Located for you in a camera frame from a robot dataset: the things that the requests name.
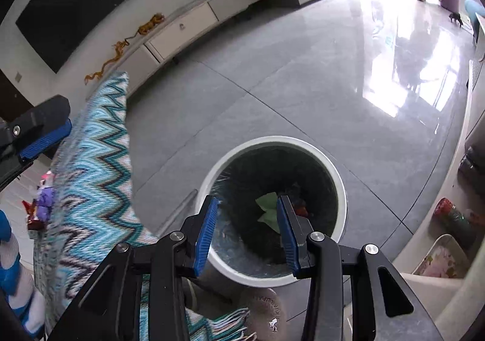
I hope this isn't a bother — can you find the golden dragon figurine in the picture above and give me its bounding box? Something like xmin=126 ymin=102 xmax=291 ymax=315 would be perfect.
xmin=84 ymin=40 xmax=131 ymax=86

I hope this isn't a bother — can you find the zigzag knitted blanket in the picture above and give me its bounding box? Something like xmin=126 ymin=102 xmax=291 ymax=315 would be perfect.
xmin=32 ymin=71 xmax=258 ymax=341

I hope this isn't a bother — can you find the golden tiger figurine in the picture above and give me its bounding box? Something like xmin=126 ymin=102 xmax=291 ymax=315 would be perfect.
xmin=137 ymin=13 xmax=165 ymax=36

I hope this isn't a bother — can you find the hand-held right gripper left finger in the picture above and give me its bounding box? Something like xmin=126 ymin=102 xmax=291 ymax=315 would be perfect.
xmin=47 ymin=195 xmax=219 ymax=341

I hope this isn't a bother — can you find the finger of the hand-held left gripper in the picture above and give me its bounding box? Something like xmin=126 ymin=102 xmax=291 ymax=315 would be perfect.
xmin=0 ymin=95 xmax=72 ymax=190

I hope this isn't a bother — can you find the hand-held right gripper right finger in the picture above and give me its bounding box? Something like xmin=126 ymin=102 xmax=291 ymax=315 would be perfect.
xmin=276 ymin=194 xmax=446 ymax=341

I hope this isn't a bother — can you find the white television cabinet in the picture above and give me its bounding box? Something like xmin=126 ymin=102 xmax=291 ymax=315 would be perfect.
xmin=85 ymin=0 xmax=269 ymax=99

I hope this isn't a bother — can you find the black bin liner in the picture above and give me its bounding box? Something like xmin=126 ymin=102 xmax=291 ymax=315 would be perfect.
xmin=208 ymin=144 xmax=339 ymax=277

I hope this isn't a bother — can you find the beige slipper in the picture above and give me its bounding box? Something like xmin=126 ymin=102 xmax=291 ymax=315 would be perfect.
xmin=239 ymin=288 xmax=289 ymax=341

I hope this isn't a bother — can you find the green paper scrap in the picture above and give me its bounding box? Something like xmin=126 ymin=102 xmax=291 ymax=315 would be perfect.
xmin=256 ymin=191 xmax=283 ymax=230

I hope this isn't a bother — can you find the white round waste bin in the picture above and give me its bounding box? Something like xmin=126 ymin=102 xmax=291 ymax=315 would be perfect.
xmin=195 ymin=135 xmax=347 ymax=287

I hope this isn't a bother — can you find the red green bottle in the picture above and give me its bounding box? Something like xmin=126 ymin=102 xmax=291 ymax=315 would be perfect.
xmin=434 ymin=197 xmax=475 ymax=240

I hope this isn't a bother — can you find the purple snack wrapper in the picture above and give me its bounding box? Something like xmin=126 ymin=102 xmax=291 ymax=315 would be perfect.
xmin=38 ymin=184 xmax=57 ymax=221

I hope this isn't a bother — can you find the white patterned tray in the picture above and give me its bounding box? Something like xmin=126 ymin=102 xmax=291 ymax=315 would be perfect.
xmin=411 ymin=234 xmax=470 ymax=280

